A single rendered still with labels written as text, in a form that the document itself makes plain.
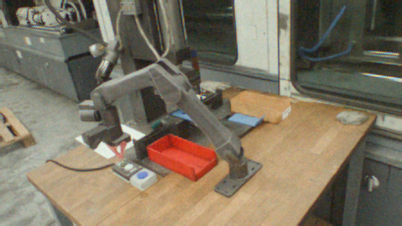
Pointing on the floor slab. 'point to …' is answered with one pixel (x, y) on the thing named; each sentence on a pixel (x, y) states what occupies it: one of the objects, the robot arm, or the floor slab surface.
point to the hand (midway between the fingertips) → (120, 156)
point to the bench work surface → (299, 159)
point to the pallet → (13, 130)
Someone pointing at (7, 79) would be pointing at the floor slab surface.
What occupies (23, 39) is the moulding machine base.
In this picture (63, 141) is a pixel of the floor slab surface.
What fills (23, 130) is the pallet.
